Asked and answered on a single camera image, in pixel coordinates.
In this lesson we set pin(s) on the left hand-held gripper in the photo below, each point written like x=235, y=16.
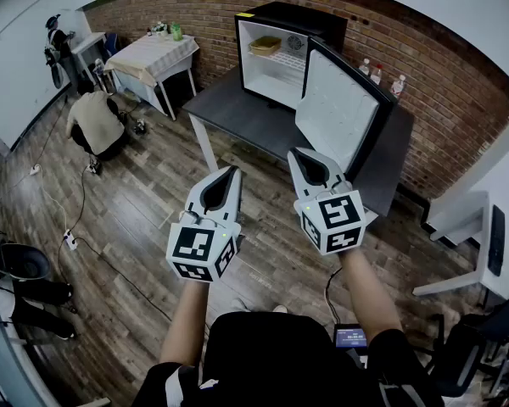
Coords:
x=191, y=244

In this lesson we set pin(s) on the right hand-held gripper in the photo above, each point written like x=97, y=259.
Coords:
x=335, y=212

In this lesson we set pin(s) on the yellow tray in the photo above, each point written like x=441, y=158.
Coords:
x=265, y=46

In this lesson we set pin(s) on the black mini fridge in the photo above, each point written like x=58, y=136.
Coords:
x=292, y=15

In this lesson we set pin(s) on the person's left forearm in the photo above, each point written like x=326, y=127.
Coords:
x=186, y=325

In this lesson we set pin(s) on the person's right forearm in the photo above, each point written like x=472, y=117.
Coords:
x=369, y=295

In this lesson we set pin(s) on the dark grey table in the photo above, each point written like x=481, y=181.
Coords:
x=237, y=117

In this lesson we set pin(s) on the small black white device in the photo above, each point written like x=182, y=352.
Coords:
x=140, y=126

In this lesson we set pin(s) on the clear water bottle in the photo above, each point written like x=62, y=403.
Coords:
x=365, y=68
x=376, y=75
x=398, y=86

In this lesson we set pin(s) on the person's right shoe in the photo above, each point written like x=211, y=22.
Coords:
x=280, y=309

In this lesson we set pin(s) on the black white power adapter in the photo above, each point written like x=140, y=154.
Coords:
x=92, y=167

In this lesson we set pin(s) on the white power strip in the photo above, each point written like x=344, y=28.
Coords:
x=35, y=169
x=70, y=239

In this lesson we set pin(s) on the white desk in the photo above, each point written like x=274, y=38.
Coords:
x=462, y=214

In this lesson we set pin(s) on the person's black shirt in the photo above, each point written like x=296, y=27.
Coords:
x=271, y=354

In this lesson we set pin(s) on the small black screen device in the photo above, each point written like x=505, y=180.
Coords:
x=351, y=336

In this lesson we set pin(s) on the green bottle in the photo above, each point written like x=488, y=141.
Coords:
x=176, y=32

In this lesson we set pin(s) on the blue chair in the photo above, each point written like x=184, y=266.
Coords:
x=111, y=42

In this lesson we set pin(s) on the black keyboard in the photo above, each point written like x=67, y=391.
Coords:
x=496, y=240

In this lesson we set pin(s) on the black round seat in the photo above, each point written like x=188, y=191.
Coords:
x=21, y=261

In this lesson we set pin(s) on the small white table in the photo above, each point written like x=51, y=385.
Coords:
x=89, y=40

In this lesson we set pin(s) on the black office chair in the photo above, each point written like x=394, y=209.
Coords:
x=462, y=354

